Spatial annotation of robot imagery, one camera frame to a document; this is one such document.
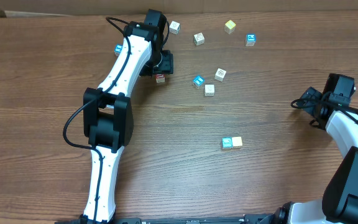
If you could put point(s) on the white picture block centre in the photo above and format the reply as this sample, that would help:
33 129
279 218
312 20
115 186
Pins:
199 39

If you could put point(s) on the red letter U block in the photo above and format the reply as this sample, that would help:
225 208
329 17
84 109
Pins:
160 78

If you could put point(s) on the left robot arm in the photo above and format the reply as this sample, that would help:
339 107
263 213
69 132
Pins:
107 113

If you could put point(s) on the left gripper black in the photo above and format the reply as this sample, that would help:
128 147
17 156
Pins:
166 66

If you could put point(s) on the blue letter block far left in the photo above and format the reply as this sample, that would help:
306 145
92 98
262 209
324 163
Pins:
118 50

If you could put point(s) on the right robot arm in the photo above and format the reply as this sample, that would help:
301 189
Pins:
331 112

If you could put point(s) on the white block blue side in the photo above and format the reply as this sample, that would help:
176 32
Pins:
227 143

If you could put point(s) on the white block top centre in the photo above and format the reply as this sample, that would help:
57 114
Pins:
174 27

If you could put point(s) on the white block yellow side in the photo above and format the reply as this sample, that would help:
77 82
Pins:
209 90

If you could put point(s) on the yellow side picture block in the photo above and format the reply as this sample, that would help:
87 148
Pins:
237 142

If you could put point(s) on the white picture block dark side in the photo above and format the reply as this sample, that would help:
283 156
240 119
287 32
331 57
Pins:
220 74

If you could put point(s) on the blue letter T block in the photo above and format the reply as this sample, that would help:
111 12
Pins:
198 81

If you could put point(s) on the blue letter P block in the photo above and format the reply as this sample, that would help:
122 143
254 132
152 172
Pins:
250 40

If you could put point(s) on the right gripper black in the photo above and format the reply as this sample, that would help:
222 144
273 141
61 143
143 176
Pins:
309 100

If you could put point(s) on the yellow top block right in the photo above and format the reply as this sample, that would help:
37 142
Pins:
229 27

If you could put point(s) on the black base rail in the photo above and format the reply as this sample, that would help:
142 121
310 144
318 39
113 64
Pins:
246 219

